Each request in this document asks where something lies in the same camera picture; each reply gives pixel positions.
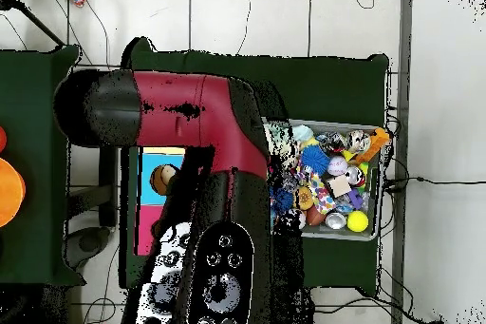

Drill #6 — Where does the wooden three-hole box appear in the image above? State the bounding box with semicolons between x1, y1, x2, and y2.
134;146;188;257

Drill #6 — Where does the metal mesh bin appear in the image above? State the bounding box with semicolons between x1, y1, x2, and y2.
265;118;382;242

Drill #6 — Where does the large blue spiky ball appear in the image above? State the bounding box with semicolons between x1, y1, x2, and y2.
301;144;330;176

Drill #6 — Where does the white baseball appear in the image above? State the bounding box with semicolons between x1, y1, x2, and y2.
327;155;349;177

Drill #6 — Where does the dark green table cloth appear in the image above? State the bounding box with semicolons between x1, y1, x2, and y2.
118;36;390;298
0;45;86;288

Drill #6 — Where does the yellow tennis ball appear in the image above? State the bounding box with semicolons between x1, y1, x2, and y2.
346;210;370;233

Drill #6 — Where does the black panel stand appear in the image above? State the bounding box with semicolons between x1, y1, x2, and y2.
65;145;120;228

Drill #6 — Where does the large orange round object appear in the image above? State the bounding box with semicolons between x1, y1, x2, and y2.
0;156;27;229

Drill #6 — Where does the black cable with plug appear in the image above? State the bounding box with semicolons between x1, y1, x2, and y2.
382;175;486;193

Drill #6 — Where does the grey floor cable cover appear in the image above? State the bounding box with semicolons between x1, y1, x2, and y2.
390;0;414;324

